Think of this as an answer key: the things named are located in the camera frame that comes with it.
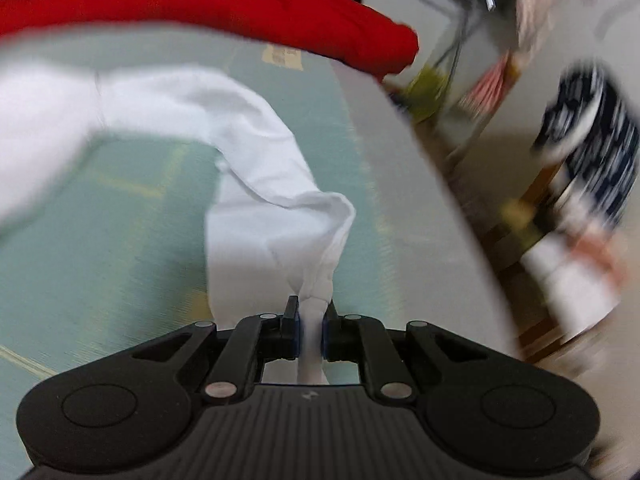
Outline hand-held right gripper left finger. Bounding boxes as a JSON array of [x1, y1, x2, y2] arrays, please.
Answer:
[[132, 296, 302, 403]]

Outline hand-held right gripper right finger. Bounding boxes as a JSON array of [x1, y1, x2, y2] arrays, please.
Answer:
[[322, 302, 488, 403]]

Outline white t-shirt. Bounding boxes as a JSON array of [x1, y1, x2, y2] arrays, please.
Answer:
[[0, 62, 357, 386]]

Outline pile of light clothes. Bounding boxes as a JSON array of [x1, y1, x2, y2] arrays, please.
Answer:
[[520, 220, 626, 331]]

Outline blue checked bed sheet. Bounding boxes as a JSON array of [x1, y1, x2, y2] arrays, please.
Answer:
[[0, 25, 521, 480]]

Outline wooden chair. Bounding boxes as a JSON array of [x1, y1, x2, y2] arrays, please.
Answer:
[[475, 160, 576, 361]]

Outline metal drying rack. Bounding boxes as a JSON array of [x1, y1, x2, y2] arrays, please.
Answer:
[[370, 0, 521, 91]]

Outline red rolled quilt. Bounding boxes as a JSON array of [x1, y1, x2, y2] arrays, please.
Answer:
[[0, 0, 420, 81]]

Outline navy star print garment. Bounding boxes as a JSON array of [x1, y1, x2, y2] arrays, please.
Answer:
[[532, 62, 640, 226]]

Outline pink curtain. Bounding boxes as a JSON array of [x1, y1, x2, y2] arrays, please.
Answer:
[[462, 0, 571, 111]]

